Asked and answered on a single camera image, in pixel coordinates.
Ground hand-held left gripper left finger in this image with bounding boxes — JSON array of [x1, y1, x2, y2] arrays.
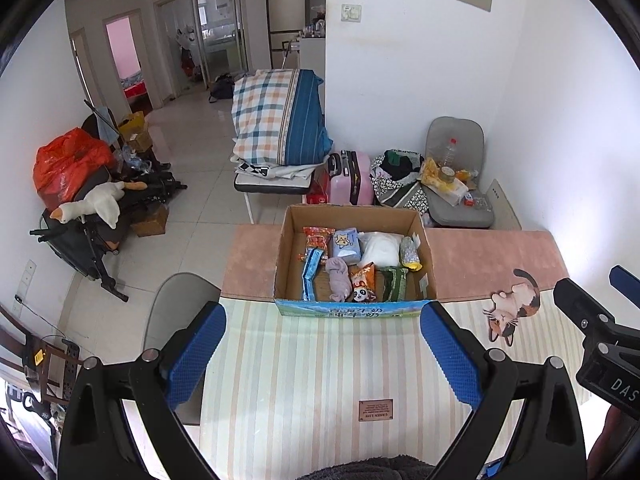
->
[[59, 300, 227, 480]]

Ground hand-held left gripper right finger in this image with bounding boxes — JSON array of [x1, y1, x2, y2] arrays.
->
[[420, 301, 587, 480]]

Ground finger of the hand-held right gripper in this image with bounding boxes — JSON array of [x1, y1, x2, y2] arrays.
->
[[552, 277, 616, 344], [609, 265, 640, 309]]

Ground green packet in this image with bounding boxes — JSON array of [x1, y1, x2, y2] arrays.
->
[[378, 266, 410, 302]]

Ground printed cardboard box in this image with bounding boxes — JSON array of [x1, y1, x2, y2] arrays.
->
[[272, 204, 438, 320]]

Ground panda print snack packet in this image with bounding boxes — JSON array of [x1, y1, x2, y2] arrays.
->
[[348, 262, 377, 303]]

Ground silver and yellow packet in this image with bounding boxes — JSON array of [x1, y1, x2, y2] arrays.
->
[[400, 234, 422, 271]]

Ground white plastic bag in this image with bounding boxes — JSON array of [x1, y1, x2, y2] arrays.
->
[[358, 231, 405, 268]]

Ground long blue packet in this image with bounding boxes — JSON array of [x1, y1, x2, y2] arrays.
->
[[300, 247, 326, 302]]

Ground blue tissue pack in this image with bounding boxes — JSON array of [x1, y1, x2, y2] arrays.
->
[[331, 228, 362, 265]]

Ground red snack packet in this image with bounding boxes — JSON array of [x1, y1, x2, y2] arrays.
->
[[302, 226, 336, 263]]

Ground person's right forearm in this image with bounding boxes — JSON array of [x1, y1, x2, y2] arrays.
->
[[587, 402, 640, 480]]

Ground grey plastic chair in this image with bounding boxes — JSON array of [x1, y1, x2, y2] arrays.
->
[[141, 272, 222, 426]]

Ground cat-shaped mat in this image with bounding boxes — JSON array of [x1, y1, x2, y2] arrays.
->
[[482, 268, 542, 347]]

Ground pink table mat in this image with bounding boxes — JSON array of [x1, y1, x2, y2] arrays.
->
[[220, 223, 571, 303]]

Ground white board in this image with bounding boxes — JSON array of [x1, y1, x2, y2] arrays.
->
[[486, 178, 523, 232]]

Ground black power strip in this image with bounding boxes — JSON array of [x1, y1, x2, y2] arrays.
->
[[60, 340, 81, 376]]

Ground striped table mat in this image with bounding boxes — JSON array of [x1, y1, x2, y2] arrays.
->
[[199, 297, 591, 480]]

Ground small brown cardboard box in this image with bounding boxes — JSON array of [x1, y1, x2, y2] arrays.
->
[[131, 203, 170, 238]]

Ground wooden chair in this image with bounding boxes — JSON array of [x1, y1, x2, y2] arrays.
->
[[0, 302, 81, 411]]

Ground black folded stroller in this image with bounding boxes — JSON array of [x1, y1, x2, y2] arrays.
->
[[29, 170, 188, 303]]

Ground white tissue pack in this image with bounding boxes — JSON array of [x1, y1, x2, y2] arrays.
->
[[435, 180, 469, 207]]

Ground black and white patterned bag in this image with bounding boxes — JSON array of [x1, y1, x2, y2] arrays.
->
[[370, 149, 430, 211]]

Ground white goose plush toy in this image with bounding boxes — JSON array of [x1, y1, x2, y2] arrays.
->
[[50, 181, 148, 231]]

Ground folding bed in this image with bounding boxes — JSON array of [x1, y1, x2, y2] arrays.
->
[[234, 170, 321, 225]]

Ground yellow plastic bag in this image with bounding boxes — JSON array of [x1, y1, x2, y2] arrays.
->
[[419, 157, 443, 188]]

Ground dark clothes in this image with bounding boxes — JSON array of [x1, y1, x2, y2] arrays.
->
[[380, 150, 426, 183]]

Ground pink suitcase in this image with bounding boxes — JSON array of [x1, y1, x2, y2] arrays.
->
[[327, 150, 375, 206]]

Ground white folded bedding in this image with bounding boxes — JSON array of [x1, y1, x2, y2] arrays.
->
[[235, 160, 321, 181]]

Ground red box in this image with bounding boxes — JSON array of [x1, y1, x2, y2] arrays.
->
[[306, 167, 332, 206]]

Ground grey cushioned chair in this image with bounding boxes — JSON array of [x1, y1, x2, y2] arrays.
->
[[425, 116, 496, 229]]

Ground red plastic bag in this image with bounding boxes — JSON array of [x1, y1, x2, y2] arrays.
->
[[33, 127, 117, 209]]

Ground yellow box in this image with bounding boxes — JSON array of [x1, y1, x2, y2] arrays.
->
[[117, 111, 153, 153]]

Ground plaid folded quilt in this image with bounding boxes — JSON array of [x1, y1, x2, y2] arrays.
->
[[231, 67, 334, 167]]

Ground dark bag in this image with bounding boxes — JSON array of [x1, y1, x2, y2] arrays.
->
[[209, 74, 236, 103]]

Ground white refrigerator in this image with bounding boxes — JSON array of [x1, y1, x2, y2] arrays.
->
[[267, 0, 307, 68]]

